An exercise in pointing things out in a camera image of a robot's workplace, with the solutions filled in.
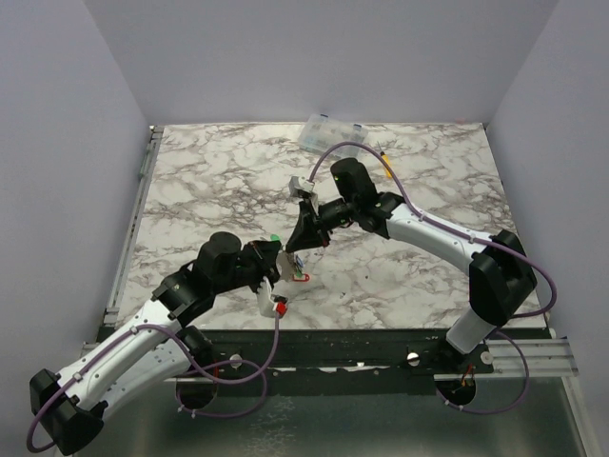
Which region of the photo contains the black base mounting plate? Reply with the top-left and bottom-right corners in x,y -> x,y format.
176,327 -> 484,399

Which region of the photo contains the red key tag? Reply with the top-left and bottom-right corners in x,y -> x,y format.
292,273 -> 310,283

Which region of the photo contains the yellow handled screwdriver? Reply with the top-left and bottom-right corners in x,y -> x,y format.
380,150 -> 394,179

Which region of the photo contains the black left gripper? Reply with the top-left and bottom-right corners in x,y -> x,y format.
213,240 -> 281,296

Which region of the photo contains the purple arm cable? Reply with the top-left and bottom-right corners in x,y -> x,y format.
307,142 -> 559,413
26,311 -> 282,452

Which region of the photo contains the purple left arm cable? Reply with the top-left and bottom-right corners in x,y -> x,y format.
26,311 -> 282,452

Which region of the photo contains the aluminium left side rail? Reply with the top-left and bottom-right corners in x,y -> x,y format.
102,126 -> 165,327

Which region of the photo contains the clear plastic organizer box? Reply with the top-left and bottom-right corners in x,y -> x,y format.
298,114 -> 368,154

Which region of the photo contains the aluminium front rail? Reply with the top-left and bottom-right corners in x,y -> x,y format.
89,339 -> 578,389

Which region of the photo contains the aluminium rail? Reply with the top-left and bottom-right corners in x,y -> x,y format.
89,339 -> 578,389
102,126 -> 165,327

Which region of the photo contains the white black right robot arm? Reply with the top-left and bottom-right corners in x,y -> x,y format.
285,158 -> 538,372

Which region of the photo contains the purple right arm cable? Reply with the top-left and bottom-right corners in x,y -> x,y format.
307,142 -> 559,413

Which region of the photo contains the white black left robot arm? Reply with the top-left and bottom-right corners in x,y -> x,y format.
27,231 -> 287,456

